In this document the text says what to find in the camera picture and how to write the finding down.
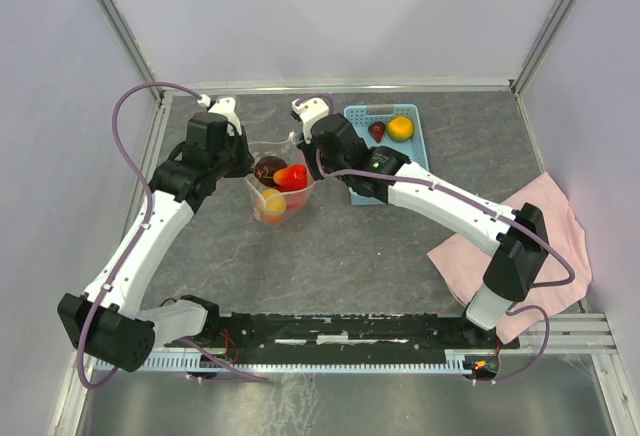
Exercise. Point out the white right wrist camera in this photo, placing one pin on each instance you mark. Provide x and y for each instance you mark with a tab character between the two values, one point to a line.
309	109

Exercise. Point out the bright red apple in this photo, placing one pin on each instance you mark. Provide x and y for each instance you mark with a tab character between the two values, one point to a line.
297	199

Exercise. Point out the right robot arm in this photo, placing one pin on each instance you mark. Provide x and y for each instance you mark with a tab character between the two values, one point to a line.
515	240

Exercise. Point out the light blue perforated basket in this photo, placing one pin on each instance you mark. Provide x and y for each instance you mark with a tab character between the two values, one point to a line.
363	116

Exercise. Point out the pink cloth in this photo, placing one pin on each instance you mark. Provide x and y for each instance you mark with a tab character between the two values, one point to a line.
462	264

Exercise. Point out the orange tangerine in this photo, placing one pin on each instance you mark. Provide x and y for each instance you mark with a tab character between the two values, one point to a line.
272	219

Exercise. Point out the yellow lemon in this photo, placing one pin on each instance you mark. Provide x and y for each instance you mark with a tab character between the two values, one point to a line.
275	203

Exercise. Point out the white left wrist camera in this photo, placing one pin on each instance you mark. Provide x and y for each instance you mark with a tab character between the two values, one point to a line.
224	106

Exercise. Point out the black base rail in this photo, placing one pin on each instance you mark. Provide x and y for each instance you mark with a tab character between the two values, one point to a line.
316	340

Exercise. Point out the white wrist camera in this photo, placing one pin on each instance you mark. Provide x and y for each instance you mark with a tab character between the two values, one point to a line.
224	106
309	109

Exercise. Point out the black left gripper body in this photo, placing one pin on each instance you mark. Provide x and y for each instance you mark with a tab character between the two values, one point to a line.
233	161

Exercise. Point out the dark red apple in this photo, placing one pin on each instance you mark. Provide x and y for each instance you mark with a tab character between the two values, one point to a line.
266	168

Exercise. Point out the yellow orange fruit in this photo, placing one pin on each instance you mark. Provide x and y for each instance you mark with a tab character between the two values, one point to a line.
400	129

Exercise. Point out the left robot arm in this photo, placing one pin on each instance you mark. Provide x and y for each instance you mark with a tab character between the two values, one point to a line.
107	321

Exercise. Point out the clear polka dot zip bag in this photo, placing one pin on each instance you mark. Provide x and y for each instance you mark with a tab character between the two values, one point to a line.
286	150

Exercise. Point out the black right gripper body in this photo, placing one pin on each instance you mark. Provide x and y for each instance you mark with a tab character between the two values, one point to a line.
326	165

